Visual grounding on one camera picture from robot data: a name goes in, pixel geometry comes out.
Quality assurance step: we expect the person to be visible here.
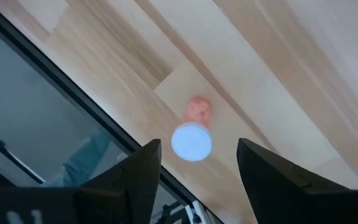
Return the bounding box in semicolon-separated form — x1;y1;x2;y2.
40;129;113;187

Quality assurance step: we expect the pink medicine bottle white cap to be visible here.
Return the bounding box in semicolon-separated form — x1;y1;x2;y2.
170;95;213;162

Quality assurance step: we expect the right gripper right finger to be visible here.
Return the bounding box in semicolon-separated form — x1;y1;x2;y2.
236;138;351;224

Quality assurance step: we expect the black aluminium rig frame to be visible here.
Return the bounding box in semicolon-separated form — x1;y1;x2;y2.
0;0;226;224

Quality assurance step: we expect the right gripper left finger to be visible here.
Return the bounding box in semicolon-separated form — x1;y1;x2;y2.
81;139;162;224

